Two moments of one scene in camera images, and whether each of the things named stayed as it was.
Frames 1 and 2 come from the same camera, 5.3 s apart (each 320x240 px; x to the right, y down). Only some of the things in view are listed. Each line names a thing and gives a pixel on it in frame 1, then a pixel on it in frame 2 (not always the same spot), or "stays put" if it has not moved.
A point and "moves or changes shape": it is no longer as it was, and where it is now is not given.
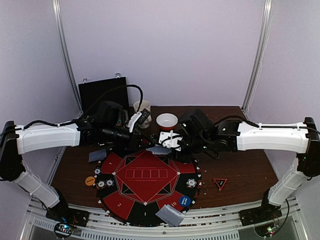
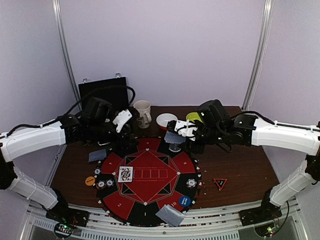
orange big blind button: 90,180 stays put
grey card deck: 159,149 moves or changes shape
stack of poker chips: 191,183 stays put
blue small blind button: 184,201 stays put
